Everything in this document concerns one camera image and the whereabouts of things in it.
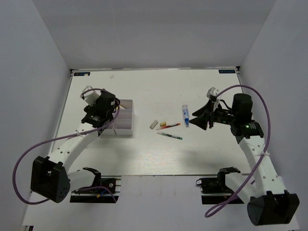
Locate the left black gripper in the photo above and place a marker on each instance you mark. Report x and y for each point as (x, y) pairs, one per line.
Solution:
(90, 109)

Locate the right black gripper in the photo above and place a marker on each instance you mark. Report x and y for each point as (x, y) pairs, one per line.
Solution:
(203, 113)

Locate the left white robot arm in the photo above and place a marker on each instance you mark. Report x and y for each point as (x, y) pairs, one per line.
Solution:
(51, 176)

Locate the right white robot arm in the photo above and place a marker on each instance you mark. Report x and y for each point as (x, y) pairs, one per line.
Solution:
(265, 195)

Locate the clear blue spray bottle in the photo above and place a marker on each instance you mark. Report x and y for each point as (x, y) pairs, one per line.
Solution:
(185, 113)

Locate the left white organizer bin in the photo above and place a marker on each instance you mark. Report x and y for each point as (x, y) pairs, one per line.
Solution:
(108, 131)

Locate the white organizer bin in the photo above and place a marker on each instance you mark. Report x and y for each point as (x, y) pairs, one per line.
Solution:
(108, 131)
(124, 123)

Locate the right white organizer bin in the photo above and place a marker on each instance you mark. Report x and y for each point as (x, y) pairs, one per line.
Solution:
(124, 123)

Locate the red ink gel pen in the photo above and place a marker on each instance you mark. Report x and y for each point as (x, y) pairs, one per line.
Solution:
(168, 126)

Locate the green ink gel pen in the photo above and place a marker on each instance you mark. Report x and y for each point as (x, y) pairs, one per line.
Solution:
(169, 135)

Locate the left blue table label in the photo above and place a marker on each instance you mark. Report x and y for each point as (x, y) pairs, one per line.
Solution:
(81, 74)

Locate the blue table label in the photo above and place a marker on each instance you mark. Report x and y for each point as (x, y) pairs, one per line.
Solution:
(81, 74)
(226, 71)

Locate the dirty white eraser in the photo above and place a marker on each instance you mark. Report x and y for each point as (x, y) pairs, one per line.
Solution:
(153, 125)

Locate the right blue table label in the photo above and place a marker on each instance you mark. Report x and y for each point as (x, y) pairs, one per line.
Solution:
(226, 71)

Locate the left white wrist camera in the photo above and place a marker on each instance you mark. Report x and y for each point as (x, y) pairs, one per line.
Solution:
(90, 95)

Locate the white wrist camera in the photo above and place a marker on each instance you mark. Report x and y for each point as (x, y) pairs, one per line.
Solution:
(212, 95)
(90, 95)

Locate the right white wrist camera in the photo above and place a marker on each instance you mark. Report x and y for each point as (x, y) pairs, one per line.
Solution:
(212, 95)

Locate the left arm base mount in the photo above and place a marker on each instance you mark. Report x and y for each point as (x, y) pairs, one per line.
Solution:
(107, 192)

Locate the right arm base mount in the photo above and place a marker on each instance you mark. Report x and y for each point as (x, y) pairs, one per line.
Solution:
(211, 192)

